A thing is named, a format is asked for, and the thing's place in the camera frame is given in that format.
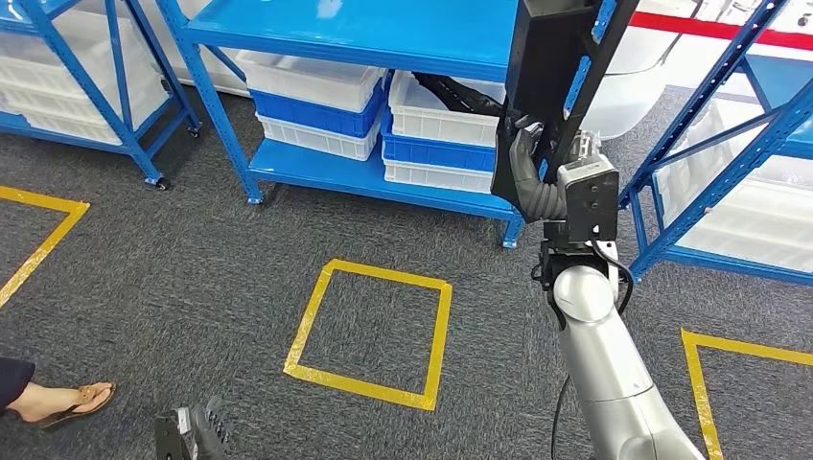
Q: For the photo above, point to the black parts pile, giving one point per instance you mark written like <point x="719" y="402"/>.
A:
<point x="457" y="95"/>

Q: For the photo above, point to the white bin stack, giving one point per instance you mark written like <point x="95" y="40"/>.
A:
<point x="749" y="222"/>
<point x="44" y="76"/>

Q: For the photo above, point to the white car with red stripe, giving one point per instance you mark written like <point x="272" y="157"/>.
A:
<point x="625" y="95"/>

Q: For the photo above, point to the person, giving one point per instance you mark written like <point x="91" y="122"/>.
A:
<point x="44" y="400"/>

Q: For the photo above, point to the white plastic bin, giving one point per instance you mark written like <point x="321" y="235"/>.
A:
<point x="311" y="82"/>
<point x="438" y="178"/>
<point x="317" y="143"/>
<point x="438" y="124"/>

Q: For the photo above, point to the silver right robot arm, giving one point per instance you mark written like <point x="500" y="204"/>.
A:
<point x="603" y="355"/>

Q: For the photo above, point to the blue metal shelf rack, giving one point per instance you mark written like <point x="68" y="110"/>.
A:
<point x="724" y="183"/>
<point x="76" y="141"/>
<point x="349" y="32"/>

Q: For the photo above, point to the black plastic frame part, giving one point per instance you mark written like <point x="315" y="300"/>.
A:
<point x="546" y="63"/>

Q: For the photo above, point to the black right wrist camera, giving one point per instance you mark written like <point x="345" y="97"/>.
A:
<point x="591" y="203"/>

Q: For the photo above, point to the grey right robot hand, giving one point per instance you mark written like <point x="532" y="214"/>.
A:
<point x="524" y="171"/>

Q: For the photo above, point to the brown sandal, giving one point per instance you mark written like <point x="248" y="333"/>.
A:
<point x="95" y="397"/>

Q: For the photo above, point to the yellow floor tape square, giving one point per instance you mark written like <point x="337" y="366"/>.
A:
<point x="699" y="393"/>
<point x="44" y="198"/>

